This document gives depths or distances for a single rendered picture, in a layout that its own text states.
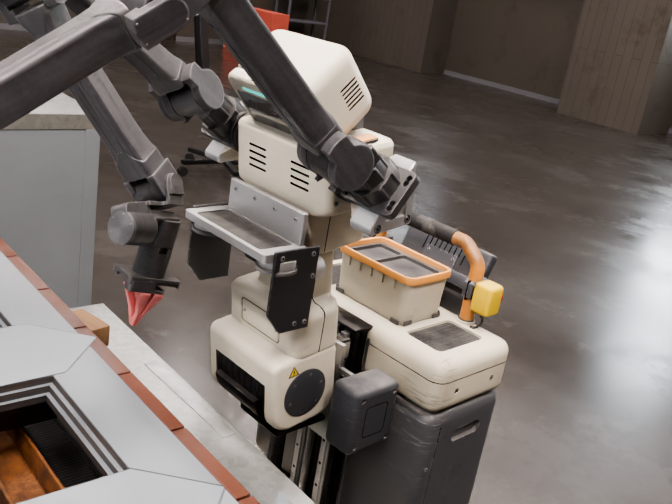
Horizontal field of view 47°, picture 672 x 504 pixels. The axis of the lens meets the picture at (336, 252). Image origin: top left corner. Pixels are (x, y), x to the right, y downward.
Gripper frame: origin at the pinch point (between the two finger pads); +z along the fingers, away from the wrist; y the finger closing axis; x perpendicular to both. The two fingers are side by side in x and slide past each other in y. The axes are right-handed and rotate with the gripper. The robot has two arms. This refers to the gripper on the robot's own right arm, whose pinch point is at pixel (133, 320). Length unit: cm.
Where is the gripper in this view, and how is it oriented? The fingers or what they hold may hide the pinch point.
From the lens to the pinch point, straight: 142.8
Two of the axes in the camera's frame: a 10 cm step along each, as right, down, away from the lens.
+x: -6.3, -3.5, 6.9
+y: 7.0, 1.2, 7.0
